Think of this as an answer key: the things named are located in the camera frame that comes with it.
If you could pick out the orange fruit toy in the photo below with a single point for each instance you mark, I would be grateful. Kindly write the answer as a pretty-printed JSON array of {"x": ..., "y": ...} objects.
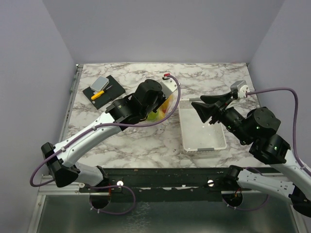
[{"x": 165, "y": 107}]

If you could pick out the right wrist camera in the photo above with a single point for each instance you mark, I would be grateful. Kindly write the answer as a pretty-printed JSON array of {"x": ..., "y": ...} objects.
[{"x": 239, "y": 89}]

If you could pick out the aluminium rail frame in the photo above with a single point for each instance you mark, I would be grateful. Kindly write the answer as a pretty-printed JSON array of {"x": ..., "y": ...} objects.
[{"x": 40, "y": 200}]

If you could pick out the grey plastic box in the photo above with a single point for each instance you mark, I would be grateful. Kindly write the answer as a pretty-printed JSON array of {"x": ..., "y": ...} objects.
[{"x": 99, "y": 84}]

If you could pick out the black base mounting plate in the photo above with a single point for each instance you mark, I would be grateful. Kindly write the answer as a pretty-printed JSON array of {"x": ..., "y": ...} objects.
[{"x": 152, "y": 184}]

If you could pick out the yellow lemon toy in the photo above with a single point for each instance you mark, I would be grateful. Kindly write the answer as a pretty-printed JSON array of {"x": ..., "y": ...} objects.
[{"x": 169, "y": 100}]

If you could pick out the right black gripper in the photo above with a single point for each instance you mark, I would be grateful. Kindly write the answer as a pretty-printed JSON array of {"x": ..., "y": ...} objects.
[{"x": 205, "y": 110}]

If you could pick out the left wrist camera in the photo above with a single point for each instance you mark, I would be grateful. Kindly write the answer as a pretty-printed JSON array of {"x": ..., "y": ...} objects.
[{"x": 169, "y": 86}]

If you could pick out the white plastic basket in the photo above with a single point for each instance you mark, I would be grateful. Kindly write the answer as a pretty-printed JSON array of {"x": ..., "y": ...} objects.
[{"x": 196, "y": 135}]

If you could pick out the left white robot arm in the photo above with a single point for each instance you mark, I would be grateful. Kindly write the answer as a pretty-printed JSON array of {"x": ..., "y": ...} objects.
[{"x": 63, "y": 164}]

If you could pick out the green pear toy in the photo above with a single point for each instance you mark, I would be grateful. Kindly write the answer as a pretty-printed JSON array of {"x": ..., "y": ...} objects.
[{"x": 152, "y": 117}]

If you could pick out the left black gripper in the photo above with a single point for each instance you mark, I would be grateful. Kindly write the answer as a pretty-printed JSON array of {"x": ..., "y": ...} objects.
[{"x": 162, "y": 99}]

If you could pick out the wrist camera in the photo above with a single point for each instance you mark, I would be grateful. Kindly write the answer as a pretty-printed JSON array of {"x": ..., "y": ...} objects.
[
  {"x": 239, "y": 89},
  {"x": 169, "y": 86}
]

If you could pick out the clear zip top bag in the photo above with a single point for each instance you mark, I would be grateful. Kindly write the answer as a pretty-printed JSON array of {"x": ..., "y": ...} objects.
[{"x": 171, "y": 106}]

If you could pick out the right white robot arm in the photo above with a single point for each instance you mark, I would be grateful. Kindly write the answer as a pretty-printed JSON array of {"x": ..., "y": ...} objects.
[{"x": 259, "y": 130}]

